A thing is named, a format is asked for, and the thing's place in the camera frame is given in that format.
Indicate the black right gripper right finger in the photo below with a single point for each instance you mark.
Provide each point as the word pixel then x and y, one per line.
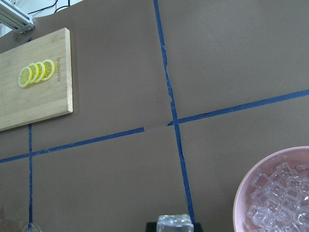
pixel 197 227

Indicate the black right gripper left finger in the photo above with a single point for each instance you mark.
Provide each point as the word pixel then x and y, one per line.
pixel 151 226

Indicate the single clear ice cube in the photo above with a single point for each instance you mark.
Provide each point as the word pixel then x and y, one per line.
pixel 174 223

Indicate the clear ice cubes pile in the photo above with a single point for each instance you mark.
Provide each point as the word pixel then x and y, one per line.
pixel 280 201

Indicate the clear wine glass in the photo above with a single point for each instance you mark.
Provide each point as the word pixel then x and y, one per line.
pixel 32 227

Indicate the pink bowl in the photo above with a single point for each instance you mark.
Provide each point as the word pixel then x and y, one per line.
pixel 293 156

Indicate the bamboo cutting board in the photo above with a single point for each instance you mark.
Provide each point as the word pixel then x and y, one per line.
pixel 38 101

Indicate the lemon slice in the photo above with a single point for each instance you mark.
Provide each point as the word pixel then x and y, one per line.
pixel 41 71
pixel 25 77
pixel 34 72
pixel 50 68

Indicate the aluminium frame post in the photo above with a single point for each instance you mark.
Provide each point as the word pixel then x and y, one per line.
pixel 14 18

